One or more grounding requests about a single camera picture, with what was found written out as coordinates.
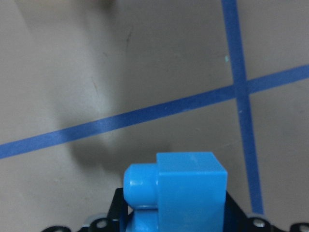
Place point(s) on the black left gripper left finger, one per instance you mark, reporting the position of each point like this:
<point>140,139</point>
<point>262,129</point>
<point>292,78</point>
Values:
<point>119,207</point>

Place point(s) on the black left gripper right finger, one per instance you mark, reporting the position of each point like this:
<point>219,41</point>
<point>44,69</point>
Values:
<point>235,220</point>

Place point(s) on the blue toy block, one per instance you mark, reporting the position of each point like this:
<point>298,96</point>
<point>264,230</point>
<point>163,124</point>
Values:
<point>180,192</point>

